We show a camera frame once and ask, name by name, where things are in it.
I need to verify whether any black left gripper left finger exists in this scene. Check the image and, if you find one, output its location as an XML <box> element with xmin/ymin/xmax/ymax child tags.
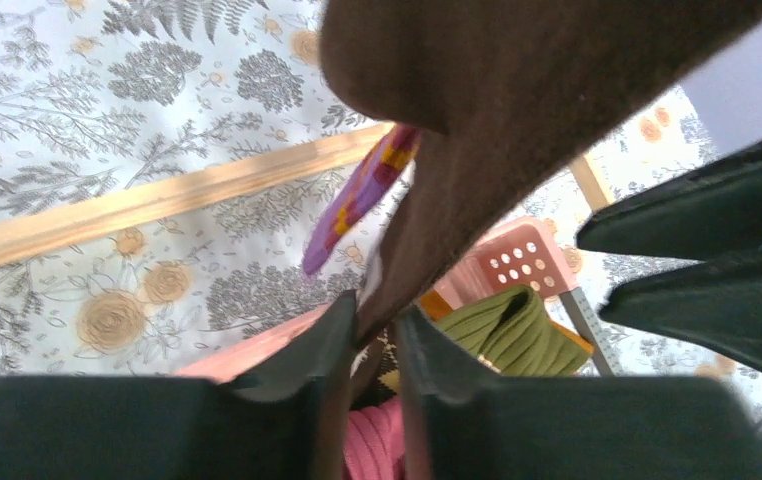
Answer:
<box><xmin>0</xmin><ymin>291</ymin><xmax>356</xmax><ymax>479</ymax></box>

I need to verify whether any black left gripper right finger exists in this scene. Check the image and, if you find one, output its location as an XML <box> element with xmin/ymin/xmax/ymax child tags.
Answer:
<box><xmin>396</xmin><ymin>307</ymin><xmax>762</xmax><ymax>480</ymax></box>

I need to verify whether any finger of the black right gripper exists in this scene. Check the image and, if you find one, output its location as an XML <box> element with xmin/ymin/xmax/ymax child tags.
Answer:
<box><xmin>599</xmin><ymin>246</ymin><xmax>762</xmax><ymax>372</ymax></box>
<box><xmin>576</xmin><ymin>140</ymin><xmax>762</xmax><ymax>260</ymax></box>

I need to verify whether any green orange sock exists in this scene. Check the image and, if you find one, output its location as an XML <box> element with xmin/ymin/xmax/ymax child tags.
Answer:
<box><xmin>419</xmin><ymin>286</ymin><xmax>594</xmax><ymax>376</ymax></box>

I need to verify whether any pink plastic basket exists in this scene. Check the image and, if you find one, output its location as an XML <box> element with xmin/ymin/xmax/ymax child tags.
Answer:
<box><xmin>172</xmin><ymin>215</ymin><xmax>624</xmax><ymax>386</ymax></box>

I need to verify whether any dark brown striped sock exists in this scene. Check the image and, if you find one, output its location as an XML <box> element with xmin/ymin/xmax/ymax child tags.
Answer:
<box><xmin>319</xmin><ymin>0</ymin><xmax>762</xmax><ymax>346</ymax></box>

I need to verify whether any maroon purple striped sock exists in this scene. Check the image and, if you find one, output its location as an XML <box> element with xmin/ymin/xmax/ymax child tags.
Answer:
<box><xmin>302</xmin><ymin>124</ymin><xmax>421</xmax><ymax>275</ymax></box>

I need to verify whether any purple orange sock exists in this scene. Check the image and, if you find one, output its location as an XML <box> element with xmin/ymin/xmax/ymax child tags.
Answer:
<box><xmin>343</xmin><ymin>396</ymin><xmax>405</xmax><ymax>480</ymax></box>

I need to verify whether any brown yellow argyle sock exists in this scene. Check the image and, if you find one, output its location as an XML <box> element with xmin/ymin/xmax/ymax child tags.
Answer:
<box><xmin>350</xmin><ymin>327</ymin><xmax>399</xmax><ymax>410</ymax></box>

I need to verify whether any wooden clothes rack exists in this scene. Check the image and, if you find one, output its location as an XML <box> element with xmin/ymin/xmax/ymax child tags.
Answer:
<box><xmin>0</xmin><ymin>122</ymin><xmax>617</xmax><ymax>278</ymax></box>

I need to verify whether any floral patterned mat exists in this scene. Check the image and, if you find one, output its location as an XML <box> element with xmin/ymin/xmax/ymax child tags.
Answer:
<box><xmin>0</xmin><ymin>1</ymin><xmax>411</xmax><ymax>376</ymax></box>

